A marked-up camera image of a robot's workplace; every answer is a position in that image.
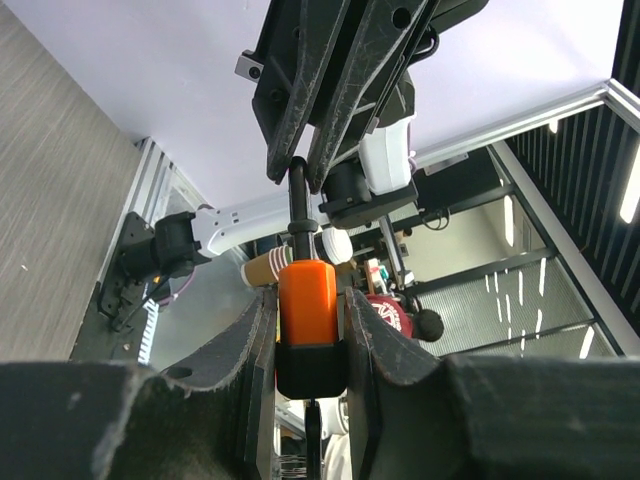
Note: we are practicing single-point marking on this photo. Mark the orange black padlock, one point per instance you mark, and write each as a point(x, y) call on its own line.
point(310, 356)

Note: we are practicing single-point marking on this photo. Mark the person in red shirt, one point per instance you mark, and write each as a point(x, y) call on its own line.
point(419, 324)

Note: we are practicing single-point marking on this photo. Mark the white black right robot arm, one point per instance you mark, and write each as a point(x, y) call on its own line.
point(384, 151)

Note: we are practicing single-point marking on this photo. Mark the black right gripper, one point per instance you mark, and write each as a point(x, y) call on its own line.
point(334, 65)

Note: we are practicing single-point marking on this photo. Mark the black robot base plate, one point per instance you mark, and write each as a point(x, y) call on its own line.
point(112, 330)

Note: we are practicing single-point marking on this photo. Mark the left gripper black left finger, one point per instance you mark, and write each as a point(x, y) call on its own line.
point(209, 416)

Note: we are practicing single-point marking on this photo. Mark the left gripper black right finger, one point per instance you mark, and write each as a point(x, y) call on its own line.
point(414, 416)

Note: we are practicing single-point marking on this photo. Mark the stacked paper cups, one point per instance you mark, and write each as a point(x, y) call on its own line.
point(331, 245)

